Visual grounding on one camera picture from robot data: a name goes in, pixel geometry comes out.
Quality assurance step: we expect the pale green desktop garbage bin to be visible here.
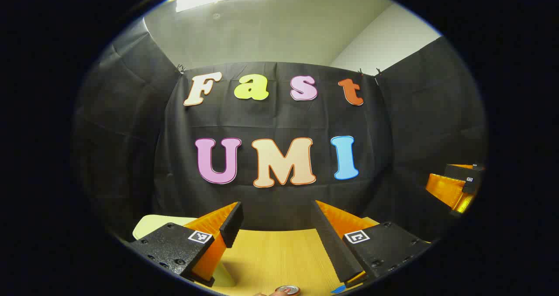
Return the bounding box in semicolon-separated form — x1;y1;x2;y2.
132;214;236;288

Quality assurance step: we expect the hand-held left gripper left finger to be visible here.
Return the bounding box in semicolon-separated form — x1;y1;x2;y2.
127;201;244;288

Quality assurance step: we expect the wooden desktop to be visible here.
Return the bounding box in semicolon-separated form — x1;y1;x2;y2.
210;217;433;296

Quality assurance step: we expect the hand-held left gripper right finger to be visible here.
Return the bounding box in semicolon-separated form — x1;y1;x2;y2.
311;200;433;289

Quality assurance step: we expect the black backdrop cloth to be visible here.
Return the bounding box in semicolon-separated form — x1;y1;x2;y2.
72;19;487;244

